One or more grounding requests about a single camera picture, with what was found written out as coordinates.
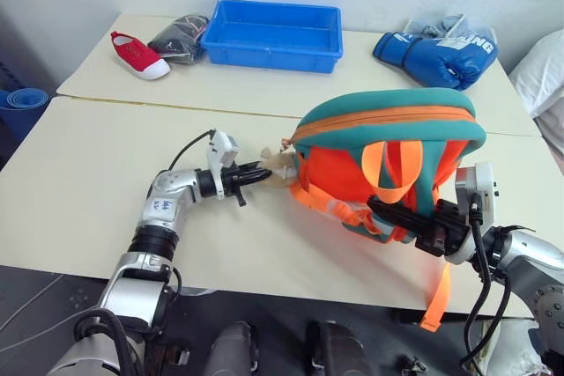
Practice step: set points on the dark rounded shape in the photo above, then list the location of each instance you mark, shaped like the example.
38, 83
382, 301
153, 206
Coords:
335, 347
233, 349

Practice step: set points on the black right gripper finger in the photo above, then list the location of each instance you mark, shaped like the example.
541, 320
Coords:
398, 223
396, 211

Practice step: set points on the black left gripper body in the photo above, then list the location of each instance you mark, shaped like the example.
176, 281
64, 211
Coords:
230, 181

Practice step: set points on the beige plush backpack charm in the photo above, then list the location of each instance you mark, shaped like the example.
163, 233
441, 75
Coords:
279, 162

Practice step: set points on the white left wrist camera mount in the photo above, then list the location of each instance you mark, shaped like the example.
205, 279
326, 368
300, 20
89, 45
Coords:
224, 149

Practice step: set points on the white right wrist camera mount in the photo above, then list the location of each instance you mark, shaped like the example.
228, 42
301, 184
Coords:
482, 186

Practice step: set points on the white pillow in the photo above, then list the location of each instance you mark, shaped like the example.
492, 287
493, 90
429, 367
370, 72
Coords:
539, 70

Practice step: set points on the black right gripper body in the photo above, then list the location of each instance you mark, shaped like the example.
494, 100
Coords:
445, 230

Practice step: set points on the blue plastic bin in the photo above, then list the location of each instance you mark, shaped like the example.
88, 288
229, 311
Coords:
273, 41

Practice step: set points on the dark clothing in plastic bag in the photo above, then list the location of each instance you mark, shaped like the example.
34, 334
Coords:
178, 39

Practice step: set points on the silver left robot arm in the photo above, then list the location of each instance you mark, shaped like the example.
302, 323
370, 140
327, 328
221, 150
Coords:
163, 200

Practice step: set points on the pale pink fabric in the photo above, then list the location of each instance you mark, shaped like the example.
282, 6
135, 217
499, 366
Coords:
554, 140

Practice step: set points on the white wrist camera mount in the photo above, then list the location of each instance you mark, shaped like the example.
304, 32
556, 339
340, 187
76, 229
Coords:
224, 149
482, 186

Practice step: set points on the blue boxing glove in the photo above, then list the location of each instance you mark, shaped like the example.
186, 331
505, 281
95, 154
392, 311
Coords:
440, 59

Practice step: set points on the clear bag with grey item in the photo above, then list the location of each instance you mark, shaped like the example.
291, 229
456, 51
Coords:
434, 26

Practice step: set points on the blue rolled yoga mat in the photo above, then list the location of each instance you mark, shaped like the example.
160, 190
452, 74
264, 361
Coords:
22, 105

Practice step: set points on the orange and teal backpack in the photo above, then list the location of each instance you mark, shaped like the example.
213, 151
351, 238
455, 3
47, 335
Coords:
396, 107

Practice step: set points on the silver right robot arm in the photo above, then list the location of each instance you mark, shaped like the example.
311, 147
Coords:
533, 257

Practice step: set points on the red and white shoe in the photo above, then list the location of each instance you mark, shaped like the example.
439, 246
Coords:
136, 56

